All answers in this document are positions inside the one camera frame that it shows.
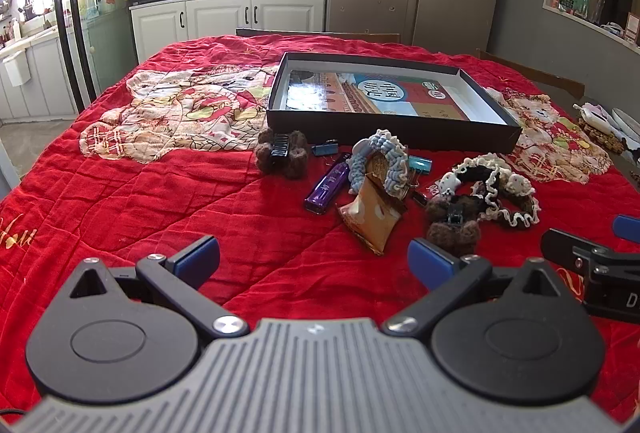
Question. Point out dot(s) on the small pink card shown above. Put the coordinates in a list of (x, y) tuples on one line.
[(633, 27)]

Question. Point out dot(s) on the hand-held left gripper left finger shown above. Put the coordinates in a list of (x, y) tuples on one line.
[(200, 257)]

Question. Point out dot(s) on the wooden chair back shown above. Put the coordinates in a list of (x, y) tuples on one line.
[(320, 34)]

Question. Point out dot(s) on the white kitchen cabinet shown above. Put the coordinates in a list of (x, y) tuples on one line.
[(220, 15)]

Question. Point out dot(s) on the clear drinking glasses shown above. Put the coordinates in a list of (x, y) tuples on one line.
[(596, 3)]

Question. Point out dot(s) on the black framed glass door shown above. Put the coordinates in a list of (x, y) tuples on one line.
[(75, 13)]

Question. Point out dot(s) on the brown woven item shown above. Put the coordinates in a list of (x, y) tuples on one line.
[(602, 138)]

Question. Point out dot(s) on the brown fuzzy hair claw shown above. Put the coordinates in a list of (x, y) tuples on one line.
[(296, 158), (450, 234)]

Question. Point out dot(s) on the blue white knitted scrunchie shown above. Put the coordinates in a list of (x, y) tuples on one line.
[(357, 163)]

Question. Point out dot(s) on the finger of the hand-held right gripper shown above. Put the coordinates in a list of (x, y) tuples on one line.
[(629, 227), (565, 249)]

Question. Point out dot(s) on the black shallow cardboard box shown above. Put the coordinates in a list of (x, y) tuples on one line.
[(390, 133)]

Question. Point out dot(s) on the dark wooden chair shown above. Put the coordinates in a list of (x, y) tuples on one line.
[(540, 78)]

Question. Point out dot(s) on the white hanging bin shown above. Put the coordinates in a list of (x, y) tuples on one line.
[(16, 69)]

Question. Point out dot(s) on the blue binder clip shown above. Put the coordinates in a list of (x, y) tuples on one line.
[(325, 148)]

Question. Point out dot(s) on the black scrunchie cream frill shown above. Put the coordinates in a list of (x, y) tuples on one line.
[(517, 213)]

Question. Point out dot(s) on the teal binder clip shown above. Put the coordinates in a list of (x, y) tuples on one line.
[(421, 165)]

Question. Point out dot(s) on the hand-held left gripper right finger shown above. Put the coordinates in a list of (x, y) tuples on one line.
[(431, 263)]

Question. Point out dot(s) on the small red packet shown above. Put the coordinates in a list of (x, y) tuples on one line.
[(436, 189)]

